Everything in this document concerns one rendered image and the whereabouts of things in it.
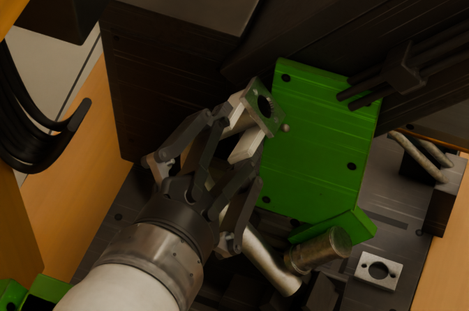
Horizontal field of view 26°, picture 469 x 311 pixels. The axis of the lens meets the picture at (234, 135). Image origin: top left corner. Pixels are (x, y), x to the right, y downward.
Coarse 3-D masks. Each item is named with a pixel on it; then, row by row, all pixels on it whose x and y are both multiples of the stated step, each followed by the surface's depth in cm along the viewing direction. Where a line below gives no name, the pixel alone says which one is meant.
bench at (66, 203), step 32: (96, 64) 155; (96, 96) 151; (96, 128) 148; (64, 160) 145; (96, 160) 145; (32, 192) 142; (64, 192) 142; (96, 192) 142; (32, 224) 139; (64, 224) 139; (96, 224) 139; (64, 256) 136
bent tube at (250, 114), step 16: (256, 80) 106; (240, 96) 104; (256, 96) 105; (272, 96) 107; (256, 112) 104; (272, 112) 106; (240, 128) 107; (272, 128) 105; (208, 176) 115; (224, 208) 116; (256, 240) 118; (256, 256) 118; (272, 256) 118; (272, 272) 119; (288, 272) 119; (288, 288) 119
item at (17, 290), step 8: (0, 280) 105; (8, 280) 104; (0, 288) 104; (8, 288) 104; (16, 288) 104; (24, 288) 105; (0, 296) 103; (8, 296) 103; (16, 296) 104; (0, 304) 103; (8, 304) 103; (16, 304) 104
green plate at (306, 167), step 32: (288, 64) 104; (288, 96) 107; (320, 96) 105; (352, 96) 104; (320, 128) 108; (352, 128) 106; (288, 160) 112; (320, 160) 110; (352, 160) 109; (288, 192) 115; (320, 192) 113; (352, 192) 111
